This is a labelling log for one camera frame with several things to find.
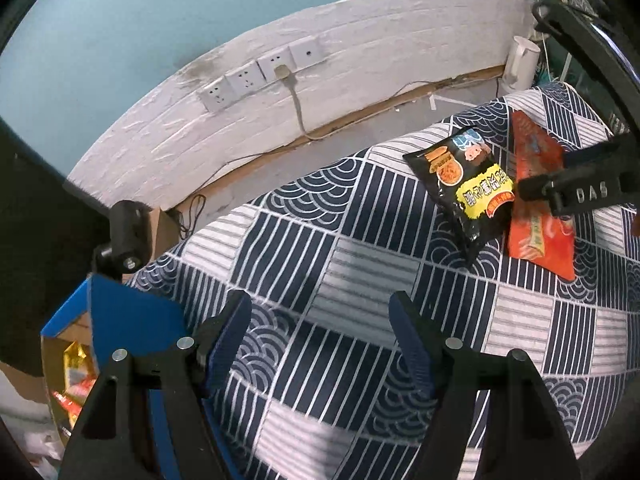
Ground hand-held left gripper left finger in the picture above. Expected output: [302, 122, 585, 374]
[59, 289, 253, 480]

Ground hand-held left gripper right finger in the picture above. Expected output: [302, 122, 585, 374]
[388, 291, 583, 480]

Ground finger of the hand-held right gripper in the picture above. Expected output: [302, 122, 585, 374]
[560, 132, 640, 167]
[515, 166, 640, 218]

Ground orange-red snack packet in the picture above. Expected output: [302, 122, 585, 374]
[506, 110, 577, 282]

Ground blue cardboard box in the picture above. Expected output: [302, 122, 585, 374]
[40, 274, 236, 480]

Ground black snack packet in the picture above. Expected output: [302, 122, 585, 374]
[402, 127, 517, 263]

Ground navy white patterned blanket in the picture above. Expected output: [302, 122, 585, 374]
[127, 82, 640, 480]

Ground white cylindrical device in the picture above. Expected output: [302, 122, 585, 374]
[501, 35, 542, 93]

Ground brown cardboard piece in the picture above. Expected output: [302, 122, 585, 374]
[122, 205, 183, 281]

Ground yellow snack packet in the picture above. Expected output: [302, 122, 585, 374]
[62, 341, 98, 396]

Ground orange snack packet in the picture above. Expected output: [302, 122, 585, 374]
[50, 377, 97, 428]

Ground white plastic strip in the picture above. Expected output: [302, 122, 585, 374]
[429, 94, 481, 111]

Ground brown cardboard baseboard strip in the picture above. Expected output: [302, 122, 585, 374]
[165, 62, 506, 211]

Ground crumpled white plastic bag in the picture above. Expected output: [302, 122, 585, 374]
[0, 400, 66, 480]

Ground black metal frame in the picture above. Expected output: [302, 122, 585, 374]
[531, 0, 640, 131]

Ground thin black cable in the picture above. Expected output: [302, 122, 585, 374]
[175, 77, 458, 238]

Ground white wall socket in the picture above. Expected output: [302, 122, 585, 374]
[198, 81, 236, 112]
[289, 37, 326, 67]
[257, 55, 297, 85]
[224, 67, 264, 100]

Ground grey plug cable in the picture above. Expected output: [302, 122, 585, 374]
[276, 64, 337, 142]

